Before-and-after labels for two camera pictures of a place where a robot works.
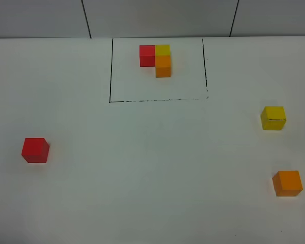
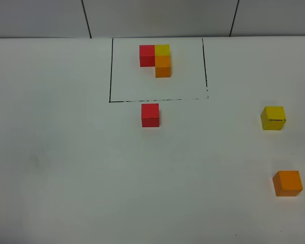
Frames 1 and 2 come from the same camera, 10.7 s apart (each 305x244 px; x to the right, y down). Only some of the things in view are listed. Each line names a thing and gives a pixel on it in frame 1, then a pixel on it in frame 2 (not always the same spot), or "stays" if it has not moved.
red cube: x=35 y=150 to x=150 y=115
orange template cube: x=162 y=66 stays
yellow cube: x=273 y=118 stays
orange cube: x=287 y=183 stays
